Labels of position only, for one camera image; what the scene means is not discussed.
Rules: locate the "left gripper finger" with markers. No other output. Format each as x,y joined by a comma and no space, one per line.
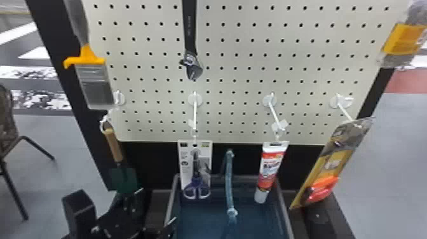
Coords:
131,202
165,230

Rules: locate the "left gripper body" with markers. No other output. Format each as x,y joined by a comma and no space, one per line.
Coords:
115,225

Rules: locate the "blue basket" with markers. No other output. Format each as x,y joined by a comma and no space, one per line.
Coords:
207,220

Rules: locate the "blue scissors on card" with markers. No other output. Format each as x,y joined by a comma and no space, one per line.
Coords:
196,185

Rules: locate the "white and red tube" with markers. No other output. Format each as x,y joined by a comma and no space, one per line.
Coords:
269,167

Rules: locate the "black chair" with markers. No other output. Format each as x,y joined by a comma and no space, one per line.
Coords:
6,130

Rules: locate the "orange tool on yellow card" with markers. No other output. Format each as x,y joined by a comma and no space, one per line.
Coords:
328,173

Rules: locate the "black adjustable wrench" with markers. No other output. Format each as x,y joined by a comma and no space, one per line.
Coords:
189,30

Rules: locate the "white pegboard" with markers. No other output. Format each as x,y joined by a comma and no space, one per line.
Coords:
253,66

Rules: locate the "yellow carded tool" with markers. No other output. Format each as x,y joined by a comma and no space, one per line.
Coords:
403,38

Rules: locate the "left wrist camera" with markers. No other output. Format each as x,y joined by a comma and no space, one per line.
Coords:
78,210

